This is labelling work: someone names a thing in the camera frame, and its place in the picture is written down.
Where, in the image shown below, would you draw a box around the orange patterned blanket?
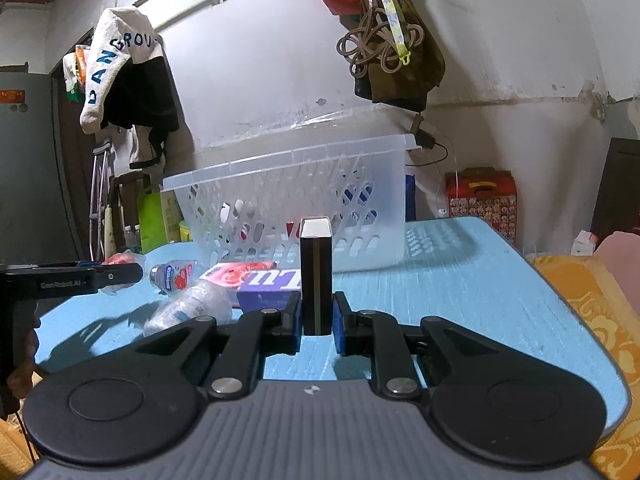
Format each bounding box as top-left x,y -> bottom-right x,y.
524,253 -> 640,480

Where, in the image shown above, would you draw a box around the clear plastic basket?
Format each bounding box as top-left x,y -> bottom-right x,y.
162,133 -> 421,274

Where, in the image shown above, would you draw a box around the yellow-green strap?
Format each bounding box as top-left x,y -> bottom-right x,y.
366,0 -> 414,67

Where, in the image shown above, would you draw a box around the grey metal cabinet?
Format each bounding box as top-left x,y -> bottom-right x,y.
0,72 -> 80,267

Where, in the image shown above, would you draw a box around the black rectangular box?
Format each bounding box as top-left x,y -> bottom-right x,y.
298,215 -> 334,337

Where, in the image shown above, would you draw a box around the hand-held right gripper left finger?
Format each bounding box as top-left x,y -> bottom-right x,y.
134,292 -> 304,402

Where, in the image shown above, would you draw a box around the metal crutch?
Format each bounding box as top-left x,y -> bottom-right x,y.
88,140 -> 115,262

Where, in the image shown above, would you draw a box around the person's left hand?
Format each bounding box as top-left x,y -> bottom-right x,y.
6,314 -> 42,402

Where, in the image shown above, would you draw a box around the pink cloth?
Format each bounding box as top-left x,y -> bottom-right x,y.
594,230 -> 640,286

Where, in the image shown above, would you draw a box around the white tissue pack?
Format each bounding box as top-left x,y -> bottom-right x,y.
569,229 -> 599,257

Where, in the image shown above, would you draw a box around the brown coiled rope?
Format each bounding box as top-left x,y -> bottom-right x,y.
335,8 -> 427,80

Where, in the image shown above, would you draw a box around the dark wooden cabinet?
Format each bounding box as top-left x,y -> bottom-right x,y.
590,137 -> 640,247

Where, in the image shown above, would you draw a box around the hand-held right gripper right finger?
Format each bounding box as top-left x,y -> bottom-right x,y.
332,291 -> 502,397

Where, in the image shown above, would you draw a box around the white and black jacket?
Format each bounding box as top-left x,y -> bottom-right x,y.
79,4 -> 181,172

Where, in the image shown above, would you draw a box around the purple carton box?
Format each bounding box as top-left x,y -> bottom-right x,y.
235,269 -> 304,312

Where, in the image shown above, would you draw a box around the crushed clear plastic bottle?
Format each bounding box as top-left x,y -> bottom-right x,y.
143,280 -> 241,339

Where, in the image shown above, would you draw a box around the olive cloth bag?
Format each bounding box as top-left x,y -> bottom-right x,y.
350,0 -> 447,113

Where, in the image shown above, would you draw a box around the red item in clear wrap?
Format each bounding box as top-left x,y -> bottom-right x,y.
101,251 -> 147,295

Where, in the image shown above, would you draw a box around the red patterned gift box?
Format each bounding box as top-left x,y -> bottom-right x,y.
444,167 -> 519,247

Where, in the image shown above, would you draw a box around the wall charger with cable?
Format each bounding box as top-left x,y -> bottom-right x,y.
406,114 -> 449,167

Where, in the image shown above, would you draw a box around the red and white snack packet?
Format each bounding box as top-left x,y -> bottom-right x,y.
197,261 -> 279,292

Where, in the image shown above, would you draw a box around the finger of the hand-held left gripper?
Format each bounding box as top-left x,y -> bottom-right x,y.
95,262 -> 145,292

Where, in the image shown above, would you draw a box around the green paper bag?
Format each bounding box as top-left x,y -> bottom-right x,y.
137,189 -> 172,255

